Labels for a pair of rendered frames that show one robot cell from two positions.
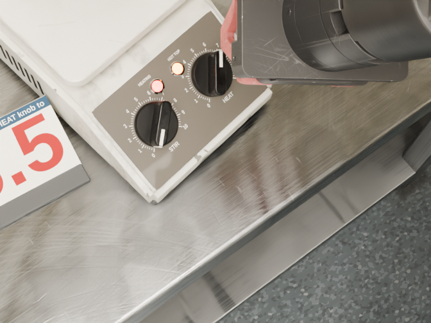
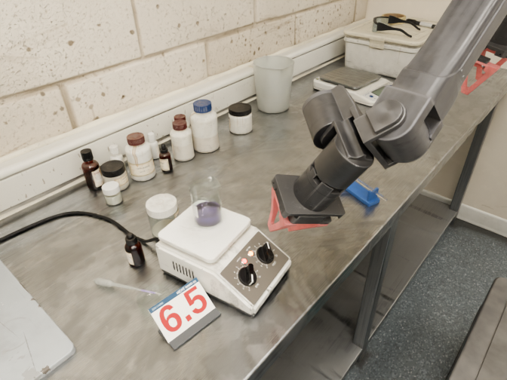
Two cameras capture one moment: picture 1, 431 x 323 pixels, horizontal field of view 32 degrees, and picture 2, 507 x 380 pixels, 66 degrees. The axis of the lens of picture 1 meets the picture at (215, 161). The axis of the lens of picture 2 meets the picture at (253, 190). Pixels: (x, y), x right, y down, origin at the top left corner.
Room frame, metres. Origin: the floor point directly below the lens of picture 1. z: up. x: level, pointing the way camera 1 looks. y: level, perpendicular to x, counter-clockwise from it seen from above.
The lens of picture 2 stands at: (-0.21, 0.07, 1.27)
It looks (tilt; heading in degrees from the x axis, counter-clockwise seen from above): 36 degrees down; 354
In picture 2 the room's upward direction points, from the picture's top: 2 degrees counter-clockwise
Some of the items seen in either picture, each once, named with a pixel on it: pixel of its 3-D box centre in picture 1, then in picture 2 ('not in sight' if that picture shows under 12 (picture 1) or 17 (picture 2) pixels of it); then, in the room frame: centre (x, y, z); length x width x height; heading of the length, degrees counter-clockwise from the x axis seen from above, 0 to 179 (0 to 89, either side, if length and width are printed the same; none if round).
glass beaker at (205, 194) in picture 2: not in sight; (207, 202); (0.32, 0.10, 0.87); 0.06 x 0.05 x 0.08; 151
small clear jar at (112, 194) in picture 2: not in sight; (112, 193); (0.52, 0.32, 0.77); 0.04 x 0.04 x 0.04
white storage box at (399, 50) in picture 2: not in sight; (396, 45); (1.33, -0.68, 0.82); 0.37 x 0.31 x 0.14; 132
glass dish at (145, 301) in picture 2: not in sight; (155, 300); (0.22, 0.20, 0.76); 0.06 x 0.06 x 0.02
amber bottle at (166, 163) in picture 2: not in sight; (164, 157); (0.64, 0.21, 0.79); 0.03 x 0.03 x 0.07
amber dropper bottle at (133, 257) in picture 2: not in sight; (133, 247); (0.32, 0.24, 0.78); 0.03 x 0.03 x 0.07
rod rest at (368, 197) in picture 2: not in sight; (359, 187); (0.47, -0.23, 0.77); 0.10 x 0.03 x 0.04; 23
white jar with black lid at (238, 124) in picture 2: not in sight; (240, 118); (0.83, 0.00, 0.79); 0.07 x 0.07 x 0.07
